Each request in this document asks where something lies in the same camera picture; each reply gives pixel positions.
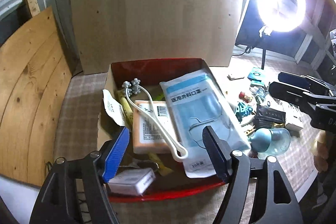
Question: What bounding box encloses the white small box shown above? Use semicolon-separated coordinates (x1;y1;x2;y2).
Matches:
108;168;155;196

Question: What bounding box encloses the blue baby bottle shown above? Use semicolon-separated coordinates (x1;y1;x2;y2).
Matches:
248;128;291;159

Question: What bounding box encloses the orange soap bar pack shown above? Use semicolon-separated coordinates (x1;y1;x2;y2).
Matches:
132;100;177;154

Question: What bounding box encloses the face mask pack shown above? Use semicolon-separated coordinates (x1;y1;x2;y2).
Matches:
159;69;251;178

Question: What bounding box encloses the white roller massager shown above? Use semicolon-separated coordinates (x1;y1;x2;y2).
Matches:
122;79;189;162

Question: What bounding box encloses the yellow long sachet stick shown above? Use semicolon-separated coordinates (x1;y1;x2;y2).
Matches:
117;90;173;176

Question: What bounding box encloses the person right hand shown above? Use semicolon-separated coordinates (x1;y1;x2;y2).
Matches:
311;131;329;173

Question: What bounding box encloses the blue wet wipes pack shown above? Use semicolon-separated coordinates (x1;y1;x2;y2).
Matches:
248;68;264;82

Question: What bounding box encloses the light stand pole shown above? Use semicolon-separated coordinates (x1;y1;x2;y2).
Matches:
261;49;266;70

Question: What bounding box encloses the blue plastic clothes clip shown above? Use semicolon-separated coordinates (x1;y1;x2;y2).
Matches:
235;102;253;122

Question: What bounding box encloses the pine plank panel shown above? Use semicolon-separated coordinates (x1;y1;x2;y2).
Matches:
1;7;73;186

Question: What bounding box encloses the light wood board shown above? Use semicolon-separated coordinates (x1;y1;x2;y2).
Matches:
71;0;243;74

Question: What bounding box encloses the ring light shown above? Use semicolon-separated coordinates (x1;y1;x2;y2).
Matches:
257;0;306;36

